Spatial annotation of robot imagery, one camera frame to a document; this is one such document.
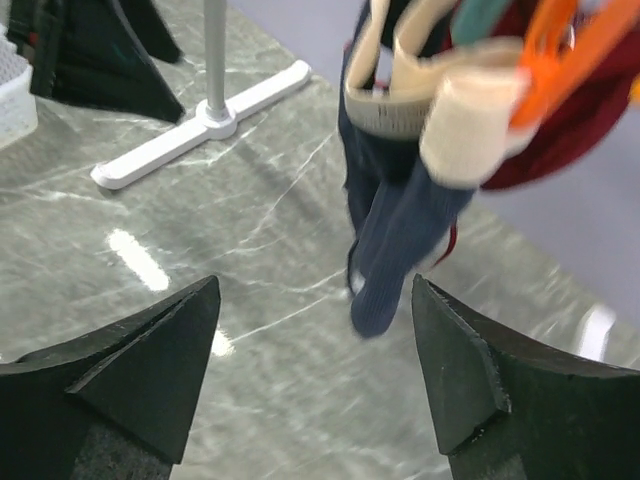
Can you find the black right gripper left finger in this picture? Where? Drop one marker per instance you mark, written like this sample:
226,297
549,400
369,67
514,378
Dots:
115,403

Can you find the orange clothespin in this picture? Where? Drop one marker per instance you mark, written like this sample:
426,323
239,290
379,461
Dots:
555,72

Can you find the teal clothespin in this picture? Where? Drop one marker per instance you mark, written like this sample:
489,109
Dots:
476,19

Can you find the white perforated plastic basket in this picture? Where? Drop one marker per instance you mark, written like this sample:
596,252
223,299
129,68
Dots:
18,111

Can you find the navy blue underwear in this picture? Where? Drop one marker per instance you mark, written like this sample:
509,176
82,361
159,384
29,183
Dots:
422,129

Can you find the dark red lace bra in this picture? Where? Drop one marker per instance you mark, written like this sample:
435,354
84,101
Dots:
583,120

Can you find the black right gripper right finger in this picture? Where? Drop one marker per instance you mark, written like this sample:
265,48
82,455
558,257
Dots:
506,406

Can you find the silver clothes rack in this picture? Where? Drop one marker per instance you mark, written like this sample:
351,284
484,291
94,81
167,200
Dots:
216,117

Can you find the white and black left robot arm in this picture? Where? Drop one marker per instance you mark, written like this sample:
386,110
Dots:
99,55

